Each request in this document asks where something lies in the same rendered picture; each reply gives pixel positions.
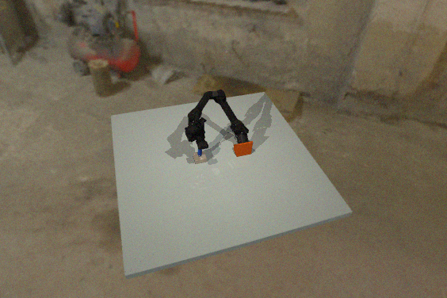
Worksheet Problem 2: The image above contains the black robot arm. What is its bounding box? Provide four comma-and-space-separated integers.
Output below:
185, 90, 250, 144

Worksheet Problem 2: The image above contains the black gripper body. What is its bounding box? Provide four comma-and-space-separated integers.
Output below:
196, 131, 208, 150

